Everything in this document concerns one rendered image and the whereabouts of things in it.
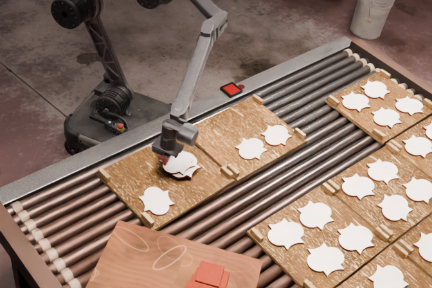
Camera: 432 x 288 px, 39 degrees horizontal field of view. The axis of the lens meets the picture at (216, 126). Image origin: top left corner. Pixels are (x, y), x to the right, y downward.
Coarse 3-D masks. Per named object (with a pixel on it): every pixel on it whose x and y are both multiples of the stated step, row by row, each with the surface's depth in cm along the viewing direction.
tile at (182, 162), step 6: (180, 156) 238; (186, 156) 239; (168, 162) 235; (174, 162) 236; (180, 162) 236; (186, 162) 236; (168, 168) 233; (174, 168) 233; (180, 168) 233; (186, 168) 234
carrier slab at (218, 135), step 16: (224, 112) 267; (240, 112) 269; (256, 112) 270; (272, 112) 271; (208, 128) 258; (224, 128) 260; (240, 128) 261; (256, 128) 262; (288, 128) 265; (208, 144) 251; (224, 144) 252; (288, 144) 257; (224, 160) 245; (240, 160) 246; (256, 160) 248; (272, 160) 249; (240, 176) 240
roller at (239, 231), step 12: (372, 144) 267; (384, 144) 268; (360, 156) 259; (336, 168) 252; (324, 180) 247; (300, 192) 240; (276, 204) 233; (288, 204) 235; (264, 216) 228; (240, 228) 222; (216, 240) 218; (228, 240) 218
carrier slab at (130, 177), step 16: (128, 160) 239; (144, 160) 240; (208, 160) 244; (112, 176) 232; (128, 176) 233; (144, 176) 234; (160, 176) 235; (192, 176) 237; (208, 176) 238; (224, 176) 239; (128, 192) 227; (176, 192) 229; (192, 192) 230; (208, 192) 231; (144, 208) 222; (176, 208) 224; (160, 224) 217
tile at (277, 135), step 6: (270, 126) 263; (276, 126) 263; (282, 126) 264; (264, 132) 259; (270, 132) 260; (276, 132) 260; (282, 132) 261; (270, 138) 257; (276, 138) 257; (282, 138) 258; (288, 138) 259; (270, 144) 255; (276, 144) 255; (282, 144) 256
